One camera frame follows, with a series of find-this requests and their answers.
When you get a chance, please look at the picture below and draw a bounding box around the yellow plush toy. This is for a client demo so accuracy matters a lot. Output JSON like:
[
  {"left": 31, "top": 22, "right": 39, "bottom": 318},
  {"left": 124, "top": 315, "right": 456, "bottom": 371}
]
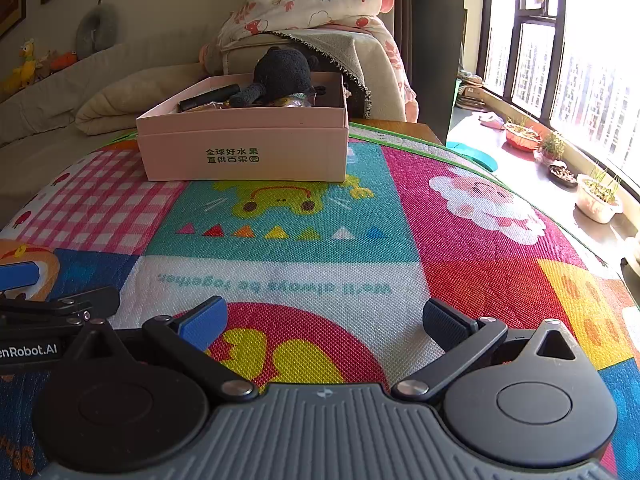
[{"left": 0, "top": 39, "right": 38, "bottom": 92}]

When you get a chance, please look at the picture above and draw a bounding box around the dark shallow bowl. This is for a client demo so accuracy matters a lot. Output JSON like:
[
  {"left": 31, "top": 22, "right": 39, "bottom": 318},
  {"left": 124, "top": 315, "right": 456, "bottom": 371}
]
[{"left": 548, "top": 162, "right": 579, "bottom": 188}]

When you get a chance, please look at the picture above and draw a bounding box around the black cylinder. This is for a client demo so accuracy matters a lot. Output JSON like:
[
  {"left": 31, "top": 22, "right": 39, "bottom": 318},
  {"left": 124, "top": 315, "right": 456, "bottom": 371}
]
[{"left": 178, "top": 84, "right": 241, "bottom": 112}]

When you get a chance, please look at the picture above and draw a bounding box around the floral printed blanket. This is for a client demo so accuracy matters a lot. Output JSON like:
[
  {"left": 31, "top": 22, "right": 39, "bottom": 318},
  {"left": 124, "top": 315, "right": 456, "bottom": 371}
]
[{"left": 200, "top": 0, "right": 420, "bottom": 123}]

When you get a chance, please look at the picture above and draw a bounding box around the colourful cartoon play mat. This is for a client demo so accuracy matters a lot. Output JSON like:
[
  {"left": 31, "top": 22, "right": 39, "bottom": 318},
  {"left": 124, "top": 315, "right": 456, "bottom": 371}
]
[{"left": 0, "top": 122, "right": 640, "bottom": 480}]

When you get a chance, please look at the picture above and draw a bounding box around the black plush toy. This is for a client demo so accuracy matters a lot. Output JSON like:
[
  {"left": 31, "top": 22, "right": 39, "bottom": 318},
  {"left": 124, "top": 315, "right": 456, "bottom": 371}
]
[{"left": 229, "top": 46, "right": 319, "bottom": 108}]

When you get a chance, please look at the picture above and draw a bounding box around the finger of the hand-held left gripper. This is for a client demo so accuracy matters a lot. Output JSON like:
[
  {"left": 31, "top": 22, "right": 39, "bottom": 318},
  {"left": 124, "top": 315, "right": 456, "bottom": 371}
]
[
  {"left": 0, "top": 287, "right": 121, "bottom": 331},
  {"left": 0, "top": 261, "right": 42, "bottom": 292}
]

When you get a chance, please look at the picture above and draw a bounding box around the dark window frame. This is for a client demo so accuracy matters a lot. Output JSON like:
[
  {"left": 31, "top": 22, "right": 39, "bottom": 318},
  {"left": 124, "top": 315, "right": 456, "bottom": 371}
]
[{"left": 475, "top": 0, "right": 640, "bottom": 196}]

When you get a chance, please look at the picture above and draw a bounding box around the grey neck pillow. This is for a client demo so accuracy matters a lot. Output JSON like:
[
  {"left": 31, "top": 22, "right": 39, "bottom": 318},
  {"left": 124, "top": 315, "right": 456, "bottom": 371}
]
[{"left": 76, "top": 0, "right": 118, "bottom": 58}]

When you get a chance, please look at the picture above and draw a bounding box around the cream pillow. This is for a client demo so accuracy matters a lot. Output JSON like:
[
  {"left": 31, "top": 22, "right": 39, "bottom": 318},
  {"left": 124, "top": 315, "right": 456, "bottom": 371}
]
[{"left": 75, "top": 62, "right": 211, "bottom": 136}]

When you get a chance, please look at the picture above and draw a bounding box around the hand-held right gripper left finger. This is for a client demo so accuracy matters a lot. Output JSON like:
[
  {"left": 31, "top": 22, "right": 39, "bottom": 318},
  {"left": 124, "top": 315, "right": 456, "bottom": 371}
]
[{"left": 75, "top": 296, "right": 259, "bottom": 403}]

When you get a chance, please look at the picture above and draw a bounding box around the teal plastic basin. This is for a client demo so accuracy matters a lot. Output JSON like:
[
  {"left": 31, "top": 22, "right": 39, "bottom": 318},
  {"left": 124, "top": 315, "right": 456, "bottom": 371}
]
[{"left": 447, "top": 141, "right": 499, "bottom": 172}]

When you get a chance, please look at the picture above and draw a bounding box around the pink cardboard box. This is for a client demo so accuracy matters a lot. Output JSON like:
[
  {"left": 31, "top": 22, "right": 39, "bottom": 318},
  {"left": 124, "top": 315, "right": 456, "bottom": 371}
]
[{"left": 136, "top": 71, "right": 350, "bottom": 182}]

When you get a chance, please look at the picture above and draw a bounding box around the grey fringed sofa cover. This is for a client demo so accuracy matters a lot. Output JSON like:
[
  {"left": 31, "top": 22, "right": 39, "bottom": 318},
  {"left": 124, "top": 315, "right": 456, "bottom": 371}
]
[{"left": 270, "top": 27, "right": 373, "bottom": 116}]

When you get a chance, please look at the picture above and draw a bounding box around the orange plush toy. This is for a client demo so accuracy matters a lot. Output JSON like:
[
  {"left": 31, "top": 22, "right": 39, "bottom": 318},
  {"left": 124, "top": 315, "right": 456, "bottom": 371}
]
[{"left": 37, "top": 50, "right": 78, "bottom": 73}]

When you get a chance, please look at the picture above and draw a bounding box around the small plant pot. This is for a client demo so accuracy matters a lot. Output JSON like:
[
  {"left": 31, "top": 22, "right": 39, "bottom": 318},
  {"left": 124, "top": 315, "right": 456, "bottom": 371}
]
[{"left": 539, "top": 132, "right": 566, "bottom": 166}]

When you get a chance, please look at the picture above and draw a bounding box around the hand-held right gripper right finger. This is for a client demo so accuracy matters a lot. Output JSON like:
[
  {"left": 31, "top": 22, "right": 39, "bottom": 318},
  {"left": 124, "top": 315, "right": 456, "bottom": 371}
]
[{"left": 391, "top": 298, "right": 581, "bottom": 403}]

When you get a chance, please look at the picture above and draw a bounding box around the red plant pot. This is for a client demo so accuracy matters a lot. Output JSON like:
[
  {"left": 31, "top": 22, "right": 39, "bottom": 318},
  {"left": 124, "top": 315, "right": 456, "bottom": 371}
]
[{"left": 504, "top": 120, "right": 542, "bottom": 151}]

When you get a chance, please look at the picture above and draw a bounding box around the beige sofa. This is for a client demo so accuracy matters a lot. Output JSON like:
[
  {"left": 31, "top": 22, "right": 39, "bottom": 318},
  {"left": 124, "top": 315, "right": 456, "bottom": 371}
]
[{"left": 0, "top": 25, "right": 401, "bottom": 201}]

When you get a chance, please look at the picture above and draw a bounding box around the white oval plant pot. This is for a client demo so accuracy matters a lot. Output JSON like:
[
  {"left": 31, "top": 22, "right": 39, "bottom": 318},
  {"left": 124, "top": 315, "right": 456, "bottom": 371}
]
[{"left": 575, "top": 170, "right": 624, "bottom": 224}]

